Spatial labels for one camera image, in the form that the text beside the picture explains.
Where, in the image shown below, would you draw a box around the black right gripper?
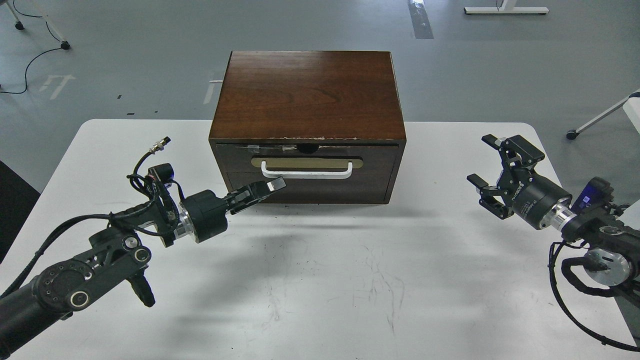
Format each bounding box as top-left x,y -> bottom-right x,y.
466,134 -> 573,230

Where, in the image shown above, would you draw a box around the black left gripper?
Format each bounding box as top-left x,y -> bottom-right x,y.
185,177 -> 287,244

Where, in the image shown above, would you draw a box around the wooden drawer with white handle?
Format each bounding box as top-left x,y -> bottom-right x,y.
213,143 -> 399,177

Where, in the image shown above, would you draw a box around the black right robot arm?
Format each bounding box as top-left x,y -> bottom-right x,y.
467,134 -> 640,353

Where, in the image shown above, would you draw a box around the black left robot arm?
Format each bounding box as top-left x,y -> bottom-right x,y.
0,137 -> 286,360

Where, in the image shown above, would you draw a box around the dark wooden drawer cabinet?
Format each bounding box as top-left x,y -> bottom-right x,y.
208,50 -> 407,204

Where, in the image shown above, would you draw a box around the white table leg base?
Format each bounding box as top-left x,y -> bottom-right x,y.
462,0 -> 550,16

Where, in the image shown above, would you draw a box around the white wheeled stand legs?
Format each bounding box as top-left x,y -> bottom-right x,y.
2,0 -> 71,50

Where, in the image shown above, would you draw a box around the white frame with caster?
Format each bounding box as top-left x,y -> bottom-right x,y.
565,89 -> 640,141

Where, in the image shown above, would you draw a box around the black floor cable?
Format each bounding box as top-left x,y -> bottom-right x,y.
0,0 -> 67,95

